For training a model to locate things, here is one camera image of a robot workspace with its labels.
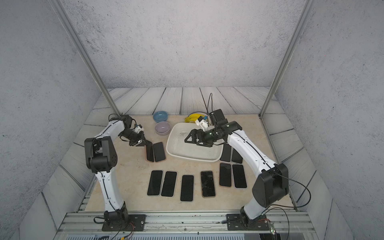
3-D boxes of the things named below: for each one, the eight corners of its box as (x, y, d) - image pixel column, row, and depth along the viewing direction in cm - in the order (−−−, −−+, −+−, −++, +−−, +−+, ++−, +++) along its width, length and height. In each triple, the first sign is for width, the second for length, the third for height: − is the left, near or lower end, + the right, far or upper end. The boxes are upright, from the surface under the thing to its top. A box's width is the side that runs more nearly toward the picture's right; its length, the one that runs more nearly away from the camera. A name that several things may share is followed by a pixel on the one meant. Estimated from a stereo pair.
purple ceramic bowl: (155, 136, 109) (153, 131, 105) (157, 126, 115) (156, 121, 111) (170, 136, 109) (169, 131, 105) (171, 126, 115) (170, 121, 111)
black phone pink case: (200, 198, 83) (200, 197, 81) (200, 172, 93) (200, 170, 91) (215, 198, 83) (215, 197, 81) (213, 172, 93) (213, 170, 91)
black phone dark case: (180, 201, 82) (180, 200, 80) (182, 176, 91) (181, 175, 89) (193, 201, 82) (193, 200, 80) (193, 176, 91) (193, 175, 89)
